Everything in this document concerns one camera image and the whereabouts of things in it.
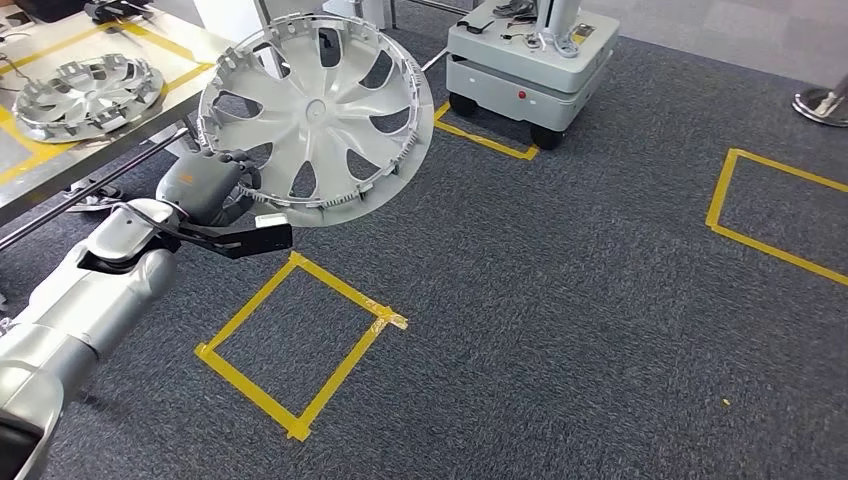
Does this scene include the chrome stanchion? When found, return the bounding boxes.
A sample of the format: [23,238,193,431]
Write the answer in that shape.
[792,71,848,128]

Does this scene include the black case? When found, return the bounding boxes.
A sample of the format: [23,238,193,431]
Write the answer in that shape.
[29,0,91,22]

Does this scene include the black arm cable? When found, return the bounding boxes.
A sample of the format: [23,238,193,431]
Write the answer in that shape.
[112,200,187,240]

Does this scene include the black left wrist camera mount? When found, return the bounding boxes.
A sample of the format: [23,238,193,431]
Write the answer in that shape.
[177,213,295,260]

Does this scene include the black device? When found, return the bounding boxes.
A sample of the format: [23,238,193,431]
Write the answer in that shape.
[82,0,157,24]

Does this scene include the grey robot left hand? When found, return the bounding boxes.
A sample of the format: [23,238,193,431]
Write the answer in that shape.
[155,148,263,228]

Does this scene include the grey plastic wheel hubcap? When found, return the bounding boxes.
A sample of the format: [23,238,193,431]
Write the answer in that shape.
[11,52,166,145]
[197,14,437,230]

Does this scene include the steel top workbench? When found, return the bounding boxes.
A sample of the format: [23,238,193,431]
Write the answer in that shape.
[0,3,234,254]

